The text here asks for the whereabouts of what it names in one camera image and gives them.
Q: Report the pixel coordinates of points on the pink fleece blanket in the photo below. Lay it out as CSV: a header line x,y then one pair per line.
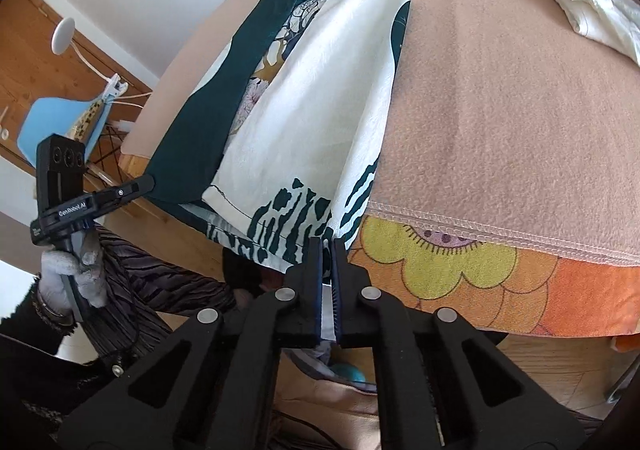
x,y
505,126

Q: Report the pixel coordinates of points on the white folded garment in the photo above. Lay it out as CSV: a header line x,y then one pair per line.
x,y
614,23

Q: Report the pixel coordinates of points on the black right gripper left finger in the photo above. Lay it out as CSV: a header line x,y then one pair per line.
x,y
210,385

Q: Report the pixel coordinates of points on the light blue chair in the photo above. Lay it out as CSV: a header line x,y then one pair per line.
x,y
48,115

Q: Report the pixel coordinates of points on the orange floral bed sheet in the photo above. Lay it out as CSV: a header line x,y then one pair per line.
x,y
497,287

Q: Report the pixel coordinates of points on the wooden door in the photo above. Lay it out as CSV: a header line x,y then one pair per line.
x,y
30,70

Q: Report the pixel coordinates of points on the teal and white printed shirt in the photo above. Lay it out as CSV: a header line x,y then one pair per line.
x,y
279,142

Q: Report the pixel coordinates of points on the left forearm black sleeve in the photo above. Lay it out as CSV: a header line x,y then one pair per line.
x,y
39,390

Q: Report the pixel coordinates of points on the black striped skirt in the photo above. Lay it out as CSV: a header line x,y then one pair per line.
x,y
136,288

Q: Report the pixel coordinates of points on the left hand white knit glove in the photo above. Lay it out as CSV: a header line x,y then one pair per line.
x,y
86,269

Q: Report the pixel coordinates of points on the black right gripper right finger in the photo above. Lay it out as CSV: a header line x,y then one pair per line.
x,y
441,383

